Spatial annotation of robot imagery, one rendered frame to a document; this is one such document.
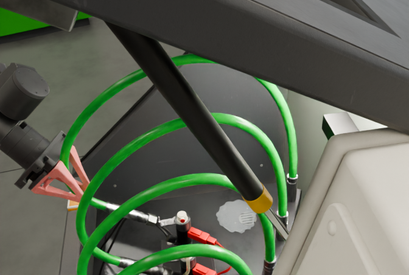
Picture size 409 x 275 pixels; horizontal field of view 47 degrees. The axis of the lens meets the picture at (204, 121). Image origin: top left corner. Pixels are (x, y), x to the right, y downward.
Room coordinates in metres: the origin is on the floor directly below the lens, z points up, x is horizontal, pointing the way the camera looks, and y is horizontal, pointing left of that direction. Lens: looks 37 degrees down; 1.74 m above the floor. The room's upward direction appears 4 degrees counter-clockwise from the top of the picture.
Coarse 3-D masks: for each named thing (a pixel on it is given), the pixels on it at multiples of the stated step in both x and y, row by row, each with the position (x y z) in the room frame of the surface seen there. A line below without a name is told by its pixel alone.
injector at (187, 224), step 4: (176, 216) 0.58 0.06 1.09; (188, 216) 0.58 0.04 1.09; (176, 220) 0.57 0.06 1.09; (188, 220) 0.57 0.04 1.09; (180, 224) 0.56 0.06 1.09; (184, 224) 0.56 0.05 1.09; (188, 224) 0.56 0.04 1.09; (176, 228) 0.57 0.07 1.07; (180, 228) 0.56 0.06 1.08; (184, 228) 0.56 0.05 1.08; (188, 228) 0.56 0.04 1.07; (180, 232) 0.56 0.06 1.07; (184, 232) 0.56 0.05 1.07; (168, 236) 0.57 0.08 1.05; (172, 236) 0.57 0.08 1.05; (176, 236) 0.58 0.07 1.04; (180, 236) 0.56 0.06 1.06; (184, 236) 0.56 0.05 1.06; (168, 240) 0.57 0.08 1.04; (172, 240) 0.57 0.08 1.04; (176, 240) 0.57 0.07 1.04; (180, 240) 0.56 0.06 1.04; (184, 240) 0.56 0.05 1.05; (188, 240) 0.56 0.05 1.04; (176, 244) 0.56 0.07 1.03; (180, 244) 0.56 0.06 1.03; (184, 244) 0.56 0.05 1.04; (188, 244) 0.56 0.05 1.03
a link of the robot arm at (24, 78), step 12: (12, 72) 0.61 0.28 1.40; (24, 72) 0.61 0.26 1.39; (36, 72) 0.63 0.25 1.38; (0, 84) 0.61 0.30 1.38; (12, 84) 0.58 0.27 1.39; (24, 84) 0.58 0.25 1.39; (36, 84) 0.60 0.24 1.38; (0, 96) 0.58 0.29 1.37; (12, 96) 0.57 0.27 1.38; (24, 96) 0.57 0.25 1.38; (36, 96) 0.58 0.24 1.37; (0, 108) 0.57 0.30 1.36; (12, 108) 0.57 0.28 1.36; (24, 108) 0.57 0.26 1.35
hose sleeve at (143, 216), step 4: (108, 204) 0.56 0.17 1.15; (112, 204) 0.57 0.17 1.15; (116, 204) 0.57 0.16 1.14; (108, 208) 0.56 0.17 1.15; (112, 208) 0.56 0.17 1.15; (116, 208) 0.56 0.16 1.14; (108, 212) 0.56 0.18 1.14; (132, 212) 0.56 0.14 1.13; (136, 212) 0.57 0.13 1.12; (140, 212) 0.57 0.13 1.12; (128, 216) 0.56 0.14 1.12; (132, 216) 0.56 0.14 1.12; (136, 216) 0.56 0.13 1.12; (140, 216) 0.56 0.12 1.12; (144, 216) 0.57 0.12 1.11; (148, 216) 0.57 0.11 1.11; (136, 220) 0.56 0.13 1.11; (140, 220) 0.56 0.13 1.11; (144, 220) 0.56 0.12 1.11
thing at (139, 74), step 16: (176, 64) 0.57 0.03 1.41; (128, 80) 0.56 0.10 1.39; (112, 96) 0.56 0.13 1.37; (272, 96) 0.58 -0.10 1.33; (288, 112) 0.59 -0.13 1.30; (80, 128) 0.56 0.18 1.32; (288, 128) 0.58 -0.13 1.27; (64, 144) 0.56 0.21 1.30; (288, 144) 0.59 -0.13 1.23; (64, 160) 0.55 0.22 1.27; (288, 176) 0.59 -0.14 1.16
